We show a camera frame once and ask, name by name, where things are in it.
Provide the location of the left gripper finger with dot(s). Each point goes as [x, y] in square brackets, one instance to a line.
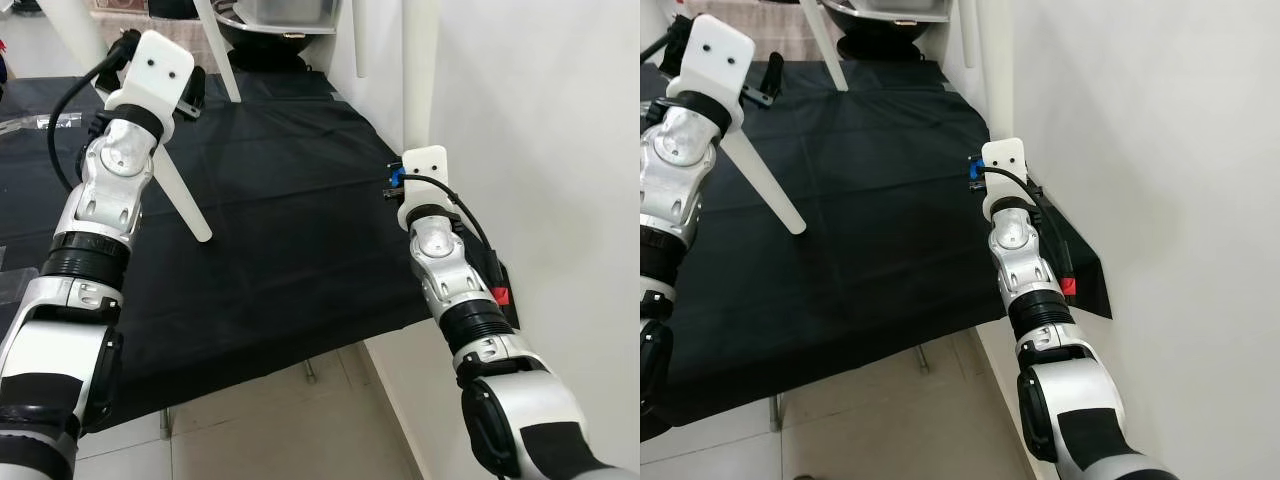
[198, 82]
[775, 70]

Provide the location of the white plastic table leg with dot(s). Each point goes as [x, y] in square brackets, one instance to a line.
[420, 70]
[966, 30]
[220, 55]
[825, 45]
[770, 185]
[997, 70]
[185, 205]
[357, 40]

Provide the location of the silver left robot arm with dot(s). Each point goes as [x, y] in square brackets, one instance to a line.
[100, 200]
[675, 170]

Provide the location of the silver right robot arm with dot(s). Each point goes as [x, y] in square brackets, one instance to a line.
[1040, 300]
[470, 300]

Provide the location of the beige cloth covered bench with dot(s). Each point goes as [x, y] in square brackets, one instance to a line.
[775, 30]
[130, 12]

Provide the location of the black round bowl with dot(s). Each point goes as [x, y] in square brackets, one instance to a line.
[880, 45]
[270, 48]

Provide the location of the clear plastic storage box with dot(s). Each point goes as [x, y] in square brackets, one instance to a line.
[290, 10]
[900, 8]

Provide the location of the clear tape strip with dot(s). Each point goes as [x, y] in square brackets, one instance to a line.
[45, 121]

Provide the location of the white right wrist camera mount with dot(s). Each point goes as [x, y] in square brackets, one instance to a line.
[1003, 170]
[425, 175]

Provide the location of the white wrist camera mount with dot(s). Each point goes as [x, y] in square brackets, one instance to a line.
[160, 70]
[425, 175]
[1003, 170]
[712, 60]

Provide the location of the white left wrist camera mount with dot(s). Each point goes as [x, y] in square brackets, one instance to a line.
[160, 70]
[712, 60]

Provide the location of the grey metal table frame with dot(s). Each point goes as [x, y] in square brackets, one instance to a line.
[166, 422]
[776, 412]

